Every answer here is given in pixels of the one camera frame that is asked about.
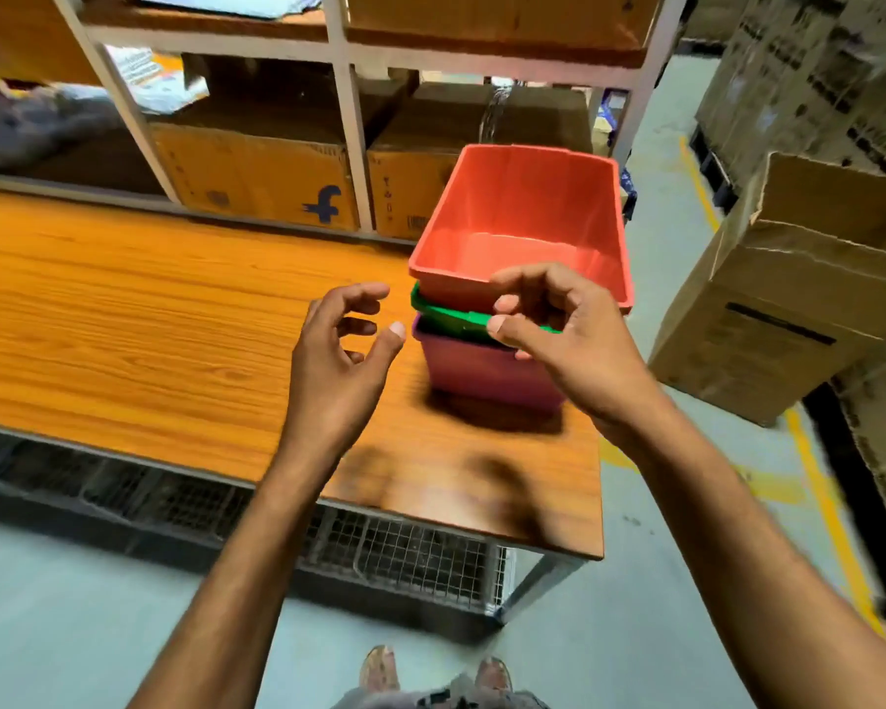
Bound grey metal table frame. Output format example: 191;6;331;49
0;419;593;625

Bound cardboard box with blue logo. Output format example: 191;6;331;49
151;119;361;231

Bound person's right hand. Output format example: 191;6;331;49
487;263;666;438

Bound person's left hand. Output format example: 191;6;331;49
277;282;407;463

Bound large plain cardboard box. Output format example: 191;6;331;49
346;0;664;51

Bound person's patterned shorts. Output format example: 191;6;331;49
331;674;552;709

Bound sheets of paper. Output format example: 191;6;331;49
111;0;323;20

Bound wire mesh shelf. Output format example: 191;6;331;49
0;428;515;615

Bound grey cloth bundle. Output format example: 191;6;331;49
0;82;123;172

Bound clear plastic packet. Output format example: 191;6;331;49
105;46;210;116

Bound person's right forearm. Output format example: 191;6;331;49
598;391;886;709

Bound red plastic bin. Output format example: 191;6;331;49
408;144;635;316

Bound open cardboard box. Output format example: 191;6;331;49
647;152;886;427

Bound person's left forearm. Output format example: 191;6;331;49
127;435;341;709

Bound white metal shelf rack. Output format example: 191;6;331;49
48;0;693;234

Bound purple plastic bin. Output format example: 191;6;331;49
412;316;568;415

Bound cardboard box with clear tape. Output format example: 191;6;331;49
367;82;593;241

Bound green plastic bin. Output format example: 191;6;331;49
411;283;562;345

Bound stack of printed cardboard boxes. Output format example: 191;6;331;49
694;0;886;194

